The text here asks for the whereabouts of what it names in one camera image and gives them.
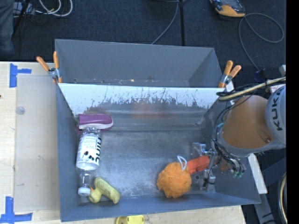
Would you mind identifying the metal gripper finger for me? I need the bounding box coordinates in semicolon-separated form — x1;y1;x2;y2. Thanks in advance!
190;142;212;159
192;168;217;191

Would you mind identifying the orange-red block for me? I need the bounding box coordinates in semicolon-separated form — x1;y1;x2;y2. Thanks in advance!
186;155;211;175

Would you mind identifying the orange mesh bath sponge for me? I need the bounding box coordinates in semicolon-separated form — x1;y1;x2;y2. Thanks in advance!
156;155;192;199

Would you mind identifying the grey metal bin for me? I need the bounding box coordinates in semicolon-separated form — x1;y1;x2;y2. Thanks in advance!
54;38;262;223

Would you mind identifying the yellow toy duck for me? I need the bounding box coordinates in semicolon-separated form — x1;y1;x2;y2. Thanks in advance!
87;176;121;205

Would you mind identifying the clear plastic bottle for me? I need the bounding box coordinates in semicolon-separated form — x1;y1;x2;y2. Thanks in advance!
75;126;103;197

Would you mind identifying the pale flat board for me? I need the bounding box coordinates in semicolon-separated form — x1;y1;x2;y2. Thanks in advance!
13;74;61;213

